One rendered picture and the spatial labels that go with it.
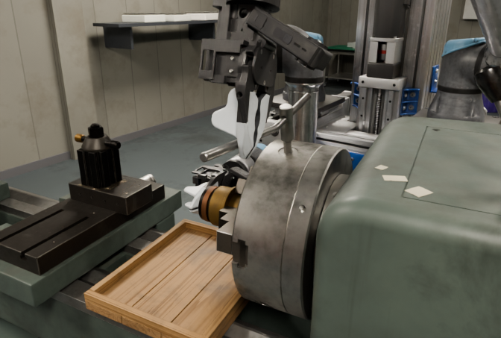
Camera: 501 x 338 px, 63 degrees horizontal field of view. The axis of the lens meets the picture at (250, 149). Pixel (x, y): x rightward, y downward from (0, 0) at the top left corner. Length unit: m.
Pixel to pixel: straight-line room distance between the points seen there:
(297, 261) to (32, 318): 0.78
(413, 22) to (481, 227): 1.04
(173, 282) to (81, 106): 3.61
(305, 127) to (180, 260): 0.45
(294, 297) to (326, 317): 0.11
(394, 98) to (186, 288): 0.88
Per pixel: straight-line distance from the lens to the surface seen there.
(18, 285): 1.05
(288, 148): 0.71
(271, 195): 0.66
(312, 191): 0.65
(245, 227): 0.67
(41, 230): 1.11
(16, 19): 4.23
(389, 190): 0.55
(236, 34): 0.56
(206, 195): 0.84
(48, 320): 1.18
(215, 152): 0.50
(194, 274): 1.00
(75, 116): 4.45
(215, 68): 0.54
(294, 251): 0.64
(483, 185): 0.61
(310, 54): 0.50
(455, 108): 1.26
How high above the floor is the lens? 1.47
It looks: 19 degrees down
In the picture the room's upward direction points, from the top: straight up
